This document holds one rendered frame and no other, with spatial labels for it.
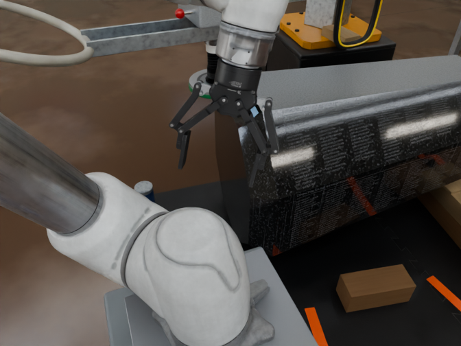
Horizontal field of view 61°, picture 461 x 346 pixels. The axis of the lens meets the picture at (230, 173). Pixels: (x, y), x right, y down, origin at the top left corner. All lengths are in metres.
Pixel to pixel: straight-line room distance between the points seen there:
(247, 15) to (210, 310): 0.44
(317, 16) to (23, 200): 2.10
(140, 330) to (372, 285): 1.22
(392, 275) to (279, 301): 1.13
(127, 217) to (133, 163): 1.97
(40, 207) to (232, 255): 0.28
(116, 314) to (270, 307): 0.34
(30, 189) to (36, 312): 1.49
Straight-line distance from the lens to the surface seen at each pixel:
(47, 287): 2.09
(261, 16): 0.62
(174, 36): 1.40
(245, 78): 0.64
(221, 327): 0.67
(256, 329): 0.78
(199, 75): 1.63
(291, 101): 1.57
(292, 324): 0.81
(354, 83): 1.77
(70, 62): 1.21
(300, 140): 1.51
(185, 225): 0.60
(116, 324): 0.92
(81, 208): 0.63
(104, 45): 1.35
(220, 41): 0.65
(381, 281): 1.88
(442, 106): 1.88
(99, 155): 2.76
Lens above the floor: 1.58
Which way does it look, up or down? 40 degrees down
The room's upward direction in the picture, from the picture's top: straight up
